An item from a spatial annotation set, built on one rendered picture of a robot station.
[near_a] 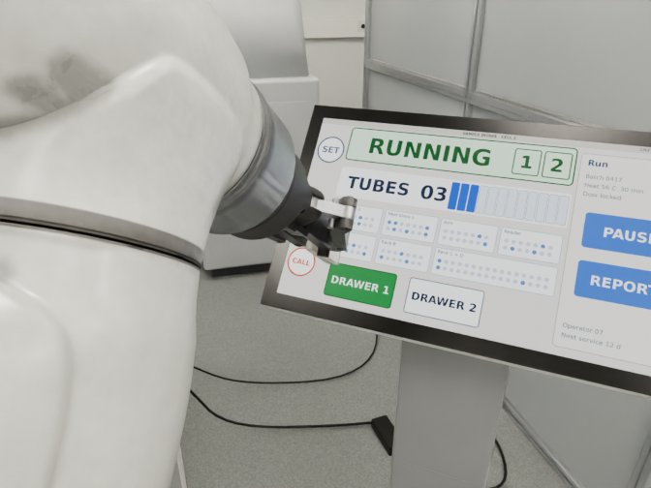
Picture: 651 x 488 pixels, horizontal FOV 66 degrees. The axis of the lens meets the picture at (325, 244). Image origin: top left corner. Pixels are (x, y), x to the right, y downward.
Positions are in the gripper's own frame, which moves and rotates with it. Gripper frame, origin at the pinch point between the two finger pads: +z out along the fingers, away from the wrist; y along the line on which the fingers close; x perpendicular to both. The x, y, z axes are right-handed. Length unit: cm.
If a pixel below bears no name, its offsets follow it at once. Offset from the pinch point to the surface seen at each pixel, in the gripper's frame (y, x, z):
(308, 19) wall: 134, -215, 254
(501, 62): -11, -86, 104
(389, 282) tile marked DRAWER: -4.1, 0.8, 16.2
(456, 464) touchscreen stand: -15, 25, 44
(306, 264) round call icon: 7.8, 0.1, 16.3
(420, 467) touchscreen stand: -9, 28, 46
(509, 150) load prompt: -16.6, -18.6, 16.6
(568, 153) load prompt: -23.6, -18.7, 16.6
